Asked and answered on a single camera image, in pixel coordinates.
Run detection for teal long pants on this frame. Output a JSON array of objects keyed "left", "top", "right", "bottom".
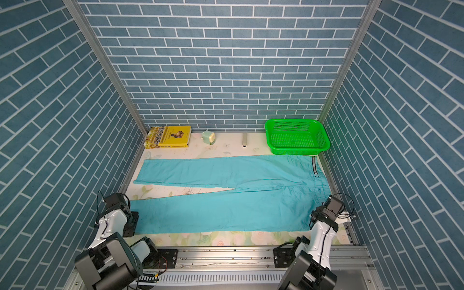
[{"left": 131, "top": 155, "right": 331, "bottom": 234}]

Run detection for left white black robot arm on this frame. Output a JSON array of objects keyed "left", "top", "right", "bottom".
[{"left": 74, "top": 193, "right": 160, "bottom": 290}]

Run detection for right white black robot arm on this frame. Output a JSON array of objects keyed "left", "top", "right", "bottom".
[{"left": 278, "top": 195, "right": 345, "bottom": 290}]

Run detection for yellow book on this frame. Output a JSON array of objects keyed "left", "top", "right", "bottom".
[{"left": 144, "top": 126, "right": 192, "bottom": 149}]

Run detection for green plastic basket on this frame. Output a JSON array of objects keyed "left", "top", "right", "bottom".
[{"left": 265, "top": 119, "right": 331, "bottom": 155}]

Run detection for pale green tape dispenser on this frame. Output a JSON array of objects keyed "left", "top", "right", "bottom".
[{"left": 201, "top": 130, "right": 216, "bottom": 145}]

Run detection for floral table mat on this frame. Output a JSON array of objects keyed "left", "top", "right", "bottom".
[{"left": 123, "top": 132, "right": 352, "bottom": 247}]

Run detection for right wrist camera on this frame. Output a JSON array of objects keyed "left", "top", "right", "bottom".
[{"left": 337, "top": 211, "right": 358, "bottom": 224}]

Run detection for aluminium mounting rail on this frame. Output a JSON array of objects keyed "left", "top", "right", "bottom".
[{"left": 65, "top": 244, "right": 383, "bottom": 290}]

